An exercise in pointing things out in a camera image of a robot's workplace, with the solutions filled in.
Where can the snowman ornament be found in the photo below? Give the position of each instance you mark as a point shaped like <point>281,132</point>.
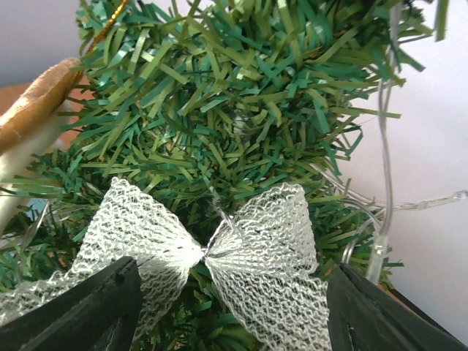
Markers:
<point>34,124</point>

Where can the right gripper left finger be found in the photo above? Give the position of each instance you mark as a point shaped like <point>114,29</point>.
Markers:
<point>109,301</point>

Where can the small green christmas tree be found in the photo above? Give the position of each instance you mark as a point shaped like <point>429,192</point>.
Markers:
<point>205,111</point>

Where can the clear angel ornament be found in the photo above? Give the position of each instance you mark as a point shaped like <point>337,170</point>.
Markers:
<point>261,260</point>

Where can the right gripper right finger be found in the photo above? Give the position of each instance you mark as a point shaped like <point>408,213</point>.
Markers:
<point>363,317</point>

